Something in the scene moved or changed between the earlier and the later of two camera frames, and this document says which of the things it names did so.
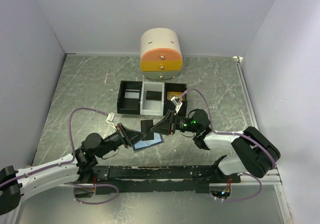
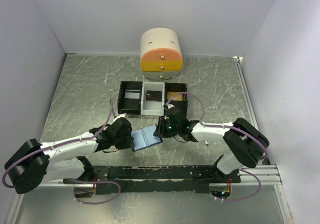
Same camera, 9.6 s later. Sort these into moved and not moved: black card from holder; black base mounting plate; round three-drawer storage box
Moved: black card from holder
Not moved: black base mounting plate; round three-drawer storage box
